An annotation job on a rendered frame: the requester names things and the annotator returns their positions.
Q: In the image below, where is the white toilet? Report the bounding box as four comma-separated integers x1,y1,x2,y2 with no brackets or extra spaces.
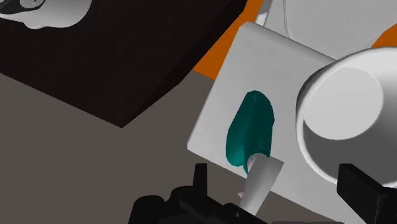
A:
186,0,397,224

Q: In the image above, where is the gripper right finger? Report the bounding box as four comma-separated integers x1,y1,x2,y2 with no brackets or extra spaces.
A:
336,162,397,224

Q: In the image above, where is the black robot stand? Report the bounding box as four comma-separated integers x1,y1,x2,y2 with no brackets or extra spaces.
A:
0,0,249,129

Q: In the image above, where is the teal spatula white handle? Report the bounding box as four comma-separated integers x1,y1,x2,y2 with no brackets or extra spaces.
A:
225,90,285,216

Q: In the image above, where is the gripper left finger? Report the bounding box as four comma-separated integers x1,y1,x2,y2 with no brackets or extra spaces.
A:
129,162,268,224

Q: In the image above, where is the white cup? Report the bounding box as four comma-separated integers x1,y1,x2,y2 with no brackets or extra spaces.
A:
295,46,397,189

